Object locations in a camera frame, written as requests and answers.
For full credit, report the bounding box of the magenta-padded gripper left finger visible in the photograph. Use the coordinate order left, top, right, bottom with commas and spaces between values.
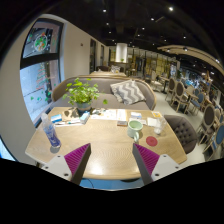
41, 143, 92, 186

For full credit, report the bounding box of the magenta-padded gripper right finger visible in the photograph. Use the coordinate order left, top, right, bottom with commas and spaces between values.
132, 143, 184, 186

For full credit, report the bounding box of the clear blue-labelled water bottle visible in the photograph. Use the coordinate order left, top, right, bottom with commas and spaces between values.
40, 112, 62, 149

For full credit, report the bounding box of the flat round red coaster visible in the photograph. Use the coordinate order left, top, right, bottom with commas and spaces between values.
145, 135, 159, 148

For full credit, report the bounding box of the pale green mug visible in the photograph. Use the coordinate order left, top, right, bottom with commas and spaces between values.
127, 119, 144, 143

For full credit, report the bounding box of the clear drinking glass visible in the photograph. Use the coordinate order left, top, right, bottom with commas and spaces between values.
153, 116, 167, 136

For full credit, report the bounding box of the white paper napkin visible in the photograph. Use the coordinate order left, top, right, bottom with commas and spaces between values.
146, 116, 158, 128

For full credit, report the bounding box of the small light blue box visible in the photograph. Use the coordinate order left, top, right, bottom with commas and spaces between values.
79, 111, 91, 125

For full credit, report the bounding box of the blue white tissue pack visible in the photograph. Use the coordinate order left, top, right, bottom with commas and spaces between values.
129, 112, 143, 120

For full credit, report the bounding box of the grey tufted armchair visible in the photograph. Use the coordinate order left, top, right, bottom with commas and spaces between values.
163, 114, 199, 155

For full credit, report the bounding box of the blue white card box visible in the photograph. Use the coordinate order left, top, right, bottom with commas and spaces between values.
49, 114, 63, 124

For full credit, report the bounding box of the white printed carton box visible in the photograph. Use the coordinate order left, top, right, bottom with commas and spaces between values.
115, 108, 129, 127

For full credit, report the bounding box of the white printed paper sheet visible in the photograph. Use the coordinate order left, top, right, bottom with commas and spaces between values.
90, 108, 118, 121

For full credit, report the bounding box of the green potted plant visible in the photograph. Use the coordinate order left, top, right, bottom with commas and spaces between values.
62, 77, 109, 113

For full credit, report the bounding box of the grey white chevron cushion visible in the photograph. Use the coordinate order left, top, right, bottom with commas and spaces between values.
109, 79, 147, 106

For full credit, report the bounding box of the group of dining chairs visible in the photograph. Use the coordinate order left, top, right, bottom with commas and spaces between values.
164, 76, 224, 158

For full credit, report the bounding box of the grey curved sofa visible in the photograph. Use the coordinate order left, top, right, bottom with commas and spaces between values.
51, 75, 157, 111

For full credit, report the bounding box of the window with festive stickers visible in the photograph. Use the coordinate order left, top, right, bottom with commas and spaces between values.
19, 18, 65, 128

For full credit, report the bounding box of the group of ceiling lights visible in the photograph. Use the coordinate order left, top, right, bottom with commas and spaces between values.
99, 4, 221, 64

